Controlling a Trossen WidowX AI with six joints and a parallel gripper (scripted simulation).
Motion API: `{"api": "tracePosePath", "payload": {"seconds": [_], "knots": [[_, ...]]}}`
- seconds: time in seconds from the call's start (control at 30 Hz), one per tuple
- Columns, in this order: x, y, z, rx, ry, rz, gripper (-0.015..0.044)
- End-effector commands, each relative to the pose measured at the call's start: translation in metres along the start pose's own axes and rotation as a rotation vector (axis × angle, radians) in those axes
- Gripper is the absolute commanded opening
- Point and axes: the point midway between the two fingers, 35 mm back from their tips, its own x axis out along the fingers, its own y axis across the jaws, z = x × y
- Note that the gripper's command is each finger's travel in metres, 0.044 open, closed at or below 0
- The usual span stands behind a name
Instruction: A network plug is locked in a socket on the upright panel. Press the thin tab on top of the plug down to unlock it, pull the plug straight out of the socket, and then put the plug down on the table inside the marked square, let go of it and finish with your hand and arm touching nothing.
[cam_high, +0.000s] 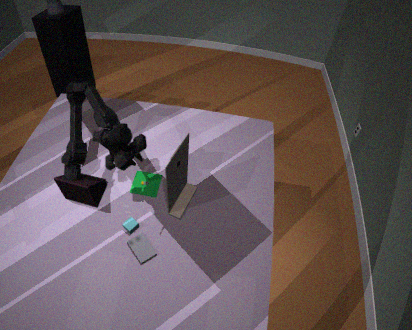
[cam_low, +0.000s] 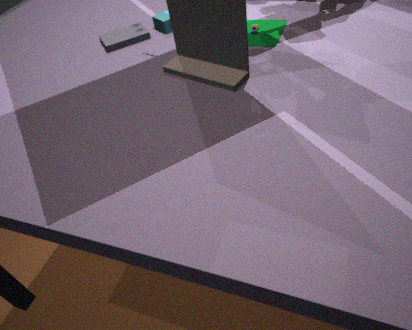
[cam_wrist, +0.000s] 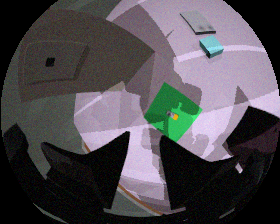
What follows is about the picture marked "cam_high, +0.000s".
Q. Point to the green square marking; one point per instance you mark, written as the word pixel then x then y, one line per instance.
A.
pixel 149 190

